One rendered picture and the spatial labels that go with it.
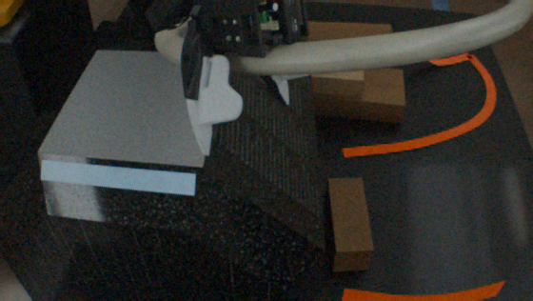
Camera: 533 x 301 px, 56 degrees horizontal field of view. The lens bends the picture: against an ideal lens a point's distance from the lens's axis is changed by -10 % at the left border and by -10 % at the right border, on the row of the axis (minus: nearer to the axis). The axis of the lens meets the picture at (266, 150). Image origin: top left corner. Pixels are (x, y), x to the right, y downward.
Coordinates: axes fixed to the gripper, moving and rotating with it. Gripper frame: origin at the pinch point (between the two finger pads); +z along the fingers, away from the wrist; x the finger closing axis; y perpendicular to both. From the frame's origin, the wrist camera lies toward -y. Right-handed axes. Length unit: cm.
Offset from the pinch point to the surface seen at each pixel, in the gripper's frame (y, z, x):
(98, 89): -62, 11, 22
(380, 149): -58, 77, 132
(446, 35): 18.8, -7.9, 8.8
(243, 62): 2.6, -7.2, -1.2
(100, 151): -49, 18, 11
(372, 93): -67, 60, 146
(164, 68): -55, 10, 36
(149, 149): -41.8, 18.7, 17.4
